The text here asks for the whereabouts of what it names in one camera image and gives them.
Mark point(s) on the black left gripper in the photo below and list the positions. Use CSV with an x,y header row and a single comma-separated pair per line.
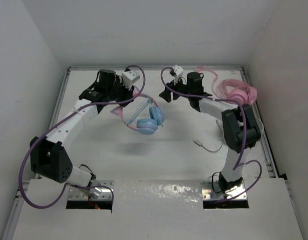
x,y
128,93

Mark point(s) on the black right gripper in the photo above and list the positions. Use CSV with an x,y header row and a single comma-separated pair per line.
x,y
166,94

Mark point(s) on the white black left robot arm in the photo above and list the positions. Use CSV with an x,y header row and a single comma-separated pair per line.
x,y
49,157

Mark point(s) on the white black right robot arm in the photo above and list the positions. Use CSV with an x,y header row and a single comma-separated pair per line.
x,y
239,125

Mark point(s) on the white grey headphones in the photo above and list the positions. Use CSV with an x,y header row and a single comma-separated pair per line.
x,y
259,127

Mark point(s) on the white front cover board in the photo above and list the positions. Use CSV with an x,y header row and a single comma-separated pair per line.
x,y
166,210

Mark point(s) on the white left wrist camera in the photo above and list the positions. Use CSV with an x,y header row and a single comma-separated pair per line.
x,y
130,77

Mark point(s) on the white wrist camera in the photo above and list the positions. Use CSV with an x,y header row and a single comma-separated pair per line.
x,y
130,77
176,71

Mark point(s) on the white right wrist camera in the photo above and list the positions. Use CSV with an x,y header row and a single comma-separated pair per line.
x,y
176,71

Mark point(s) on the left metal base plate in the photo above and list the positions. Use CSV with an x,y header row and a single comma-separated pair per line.
x,y
100,190

